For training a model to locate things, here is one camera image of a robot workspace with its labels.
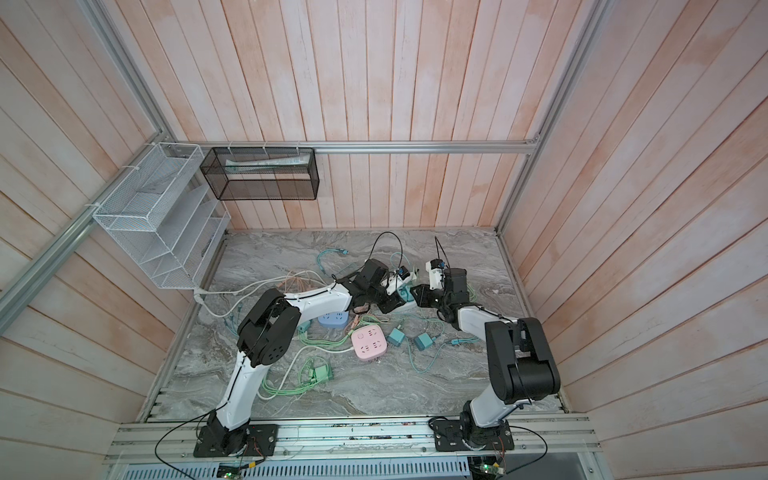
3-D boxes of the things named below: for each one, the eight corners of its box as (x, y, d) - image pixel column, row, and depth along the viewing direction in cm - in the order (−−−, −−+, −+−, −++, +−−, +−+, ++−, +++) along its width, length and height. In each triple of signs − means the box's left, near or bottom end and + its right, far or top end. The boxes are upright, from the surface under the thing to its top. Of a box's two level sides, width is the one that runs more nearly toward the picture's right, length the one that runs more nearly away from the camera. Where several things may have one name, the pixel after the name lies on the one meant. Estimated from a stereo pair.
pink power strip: (358, 362, 87) (357, 359, 85) (350, 335, 93) (349, 331, 91) (388, 352, 89) (388, 349, 87) (379, 326, 95) (379, 322, 93)
